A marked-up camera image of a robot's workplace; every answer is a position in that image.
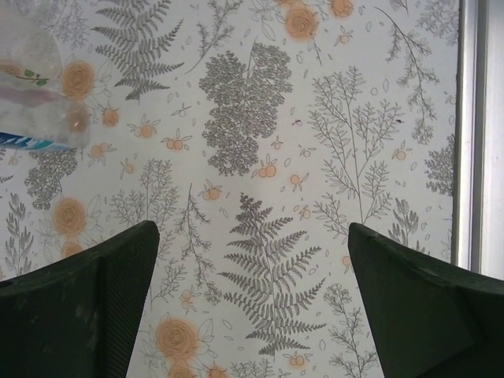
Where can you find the floral fern print tablecloth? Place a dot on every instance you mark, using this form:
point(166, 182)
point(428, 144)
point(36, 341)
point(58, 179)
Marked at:
point(252, 118)

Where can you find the clear bottle blue white label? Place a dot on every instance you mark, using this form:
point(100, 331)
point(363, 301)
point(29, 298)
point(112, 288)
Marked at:
point(23, 141)

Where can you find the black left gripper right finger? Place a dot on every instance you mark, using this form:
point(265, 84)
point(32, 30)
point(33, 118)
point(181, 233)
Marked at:
point(433, 315)

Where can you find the grooved aluminium mounting rail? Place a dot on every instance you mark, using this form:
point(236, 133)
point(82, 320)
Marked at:
point(470, 118)

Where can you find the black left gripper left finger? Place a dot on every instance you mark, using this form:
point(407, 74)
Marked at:
point(67, 315)

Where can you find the clear bottle green leaf label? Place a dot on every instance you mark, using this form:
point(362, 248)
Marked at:
point(39, 110)

